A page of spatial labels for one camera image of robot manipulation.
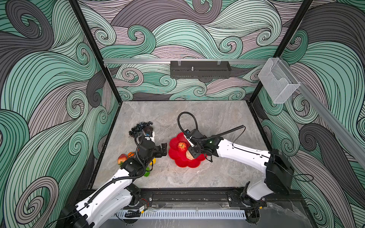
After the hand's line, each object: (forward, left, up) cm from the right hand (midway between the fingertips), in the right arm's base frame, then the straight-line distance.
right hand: (192, 148), depth 82 cm
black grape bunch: (+17, +36, -4) cm, 40 cm away
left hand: (+1, +19, +4) cm, 19 cm away
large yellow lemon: (-6, +23, -6) cm, 25 cm away
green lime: (-13, +26, -6) cm, 30 cm away
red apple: (+3, +6, -4) cm, 8 cm away
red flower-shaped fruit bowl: (-1, +7, -9) cm, 12 cm away
